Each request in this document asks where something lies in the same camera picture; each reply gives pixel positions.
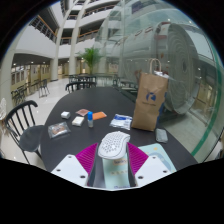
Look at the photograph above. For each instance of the brown flat packet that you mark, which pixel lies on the brown flat packet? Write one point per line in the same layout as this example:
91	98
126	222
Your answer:
82	112

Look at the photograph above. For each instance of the brown paper bag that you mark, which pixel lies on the brown paper bag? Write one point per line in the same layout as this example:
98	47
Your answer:
149	103

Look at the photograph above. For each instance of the grey flat pouch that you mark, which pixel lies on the grey flat pouch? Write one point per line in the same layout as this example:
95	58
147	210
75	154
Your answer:
161	135

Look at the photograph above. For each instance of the orange flat cloth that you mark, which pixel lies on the orange flat cloth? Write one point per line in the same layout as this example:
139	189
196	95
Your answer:
100	115

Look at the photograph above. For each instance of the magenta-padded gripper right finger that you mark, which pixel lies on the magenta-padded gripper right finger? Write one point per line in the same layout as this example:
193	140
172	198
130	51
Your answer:
151	168

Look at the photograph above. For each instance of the group of distant black chairs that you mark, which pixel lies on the group of distant black chairs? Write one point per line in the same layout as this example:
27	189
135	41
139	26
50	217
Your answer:
43	87

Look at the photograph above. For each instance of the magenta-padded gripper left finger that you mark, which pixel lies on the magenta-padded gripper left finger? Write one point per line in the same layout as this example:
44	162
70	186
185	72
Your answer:
71	168

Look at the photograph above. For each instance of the small white box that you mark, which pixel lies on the small white box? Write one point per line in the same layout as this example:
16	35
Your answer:
65	115

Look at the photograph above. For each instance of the black spindle-back chair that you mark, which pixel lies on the black spindle-back chair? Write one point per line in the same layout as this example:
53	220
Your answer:
30	136

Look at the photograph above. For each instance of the black chairs at table end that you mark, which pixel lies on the black chairs at table end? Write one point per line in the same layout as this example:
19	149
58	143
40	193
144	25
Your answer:
78	85

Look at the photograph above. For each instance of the white honeycomb computer mouse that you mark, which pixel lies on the white honeycomb computer mouse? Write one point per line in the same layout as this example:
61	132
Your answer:
113	145

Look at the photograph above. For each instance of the white blue tissue packet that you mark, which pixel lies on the white blue tissue packet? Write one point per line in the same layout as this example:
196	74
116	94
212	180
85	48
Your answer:
121	121

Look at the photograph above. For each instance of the white square box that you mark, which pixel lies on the white square box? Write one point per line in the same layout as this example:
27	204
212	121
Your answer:
78	121

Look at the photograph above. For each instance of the clear plastic snack bag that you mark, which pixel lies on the clear plastic snack bag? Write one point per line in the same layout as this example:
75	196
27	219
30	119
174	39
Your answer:
59	129

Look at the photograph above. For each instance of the green potted plant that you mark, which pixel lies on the green potted plant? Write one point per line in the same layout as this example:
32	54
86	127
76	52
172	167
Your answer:
90	56

